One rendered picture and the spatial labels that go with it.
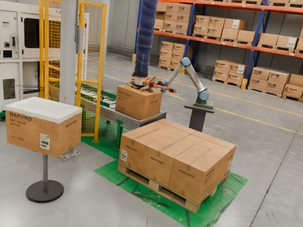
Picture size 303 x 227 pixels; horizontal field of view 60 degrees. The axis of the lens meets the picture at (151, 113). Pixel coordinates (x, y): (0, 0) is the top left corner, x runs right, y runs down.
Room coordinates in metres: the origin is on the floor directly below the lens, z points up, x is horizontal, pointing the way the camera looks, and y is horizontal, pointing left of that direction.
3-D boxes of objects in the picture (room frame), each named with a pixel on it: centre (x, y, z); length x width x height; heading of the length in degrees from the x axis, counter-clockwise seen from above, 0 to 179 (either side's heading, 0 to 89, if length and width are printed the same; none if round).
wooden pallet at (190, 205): (3.19, -0.42, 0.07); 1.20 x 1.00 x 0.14; 56
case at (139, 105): (3.99, 0.23, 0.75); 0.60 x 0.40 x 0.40; 54
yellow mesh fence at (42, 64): (4.44, 1.67, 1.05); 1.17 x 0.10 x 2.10; 56
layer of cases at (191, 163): (3.19, -0.42, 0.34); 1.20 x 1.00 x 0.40; 56
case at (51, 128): (2.46, 1.07, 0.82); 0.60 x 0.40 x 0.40; 75
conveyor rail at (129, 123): (4.18, 1.12, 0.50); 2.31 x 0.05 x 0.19; 56
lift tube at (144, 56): (4.00, 0.25, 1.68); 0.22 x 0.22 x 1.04
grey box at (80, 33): (3.46, 1.09, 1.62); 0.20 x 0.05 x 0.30; 56
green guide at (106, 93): (4.87, 1.08, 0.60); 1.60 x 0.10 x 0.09; 56
